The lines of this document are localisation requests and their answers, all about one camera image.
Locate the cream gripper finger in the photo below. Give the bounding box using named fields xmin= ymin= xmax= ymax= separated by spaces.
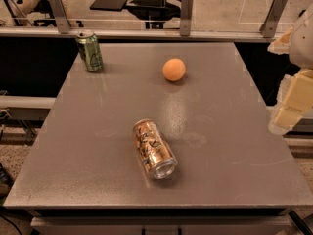
xmin=268 ymin=69 xmax=313 ymax=135
xmin=267 ymin=28 xmax=292 ymax=55

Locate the orange soda can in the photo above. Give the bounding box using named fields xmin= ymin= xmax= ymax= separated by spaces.
xmin=133 ymin=119 xmax=178 ymax=180

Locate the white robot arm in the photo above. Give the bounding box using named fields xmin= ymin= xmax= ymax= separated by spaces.
xmin=268 ymin=4 xmax=313 ymax=135

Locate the green soda can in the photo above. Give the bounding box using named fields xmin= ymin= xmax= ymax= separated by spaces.
xmin=76 ymin=30 xmax=103 ymax=72

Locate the orange ball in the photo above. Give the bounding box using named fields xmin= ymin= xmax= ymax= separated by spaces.
xmin=162 ymin=58 xmax=186 ymax=82

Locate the black office chair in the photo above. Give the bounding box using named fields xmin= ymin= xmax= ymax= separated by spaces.
xmin=90 ymin=0 xmax=187 ymax=29

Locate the middle metal bracket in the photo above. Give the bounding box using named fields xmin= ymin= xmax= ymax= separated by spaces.
xmin=180 ymin=0 xmax=194 ymax=36

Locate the metal rail barrier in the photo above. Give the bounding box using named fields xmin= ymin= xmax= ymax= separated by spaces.
xmin=0 ymin=26 xmax=283 ymax=43

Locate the left metal bracket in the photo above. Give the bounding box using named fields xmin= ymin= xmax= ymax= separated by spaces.
xmin=48 ymin=0 xmax=70 ymax=34

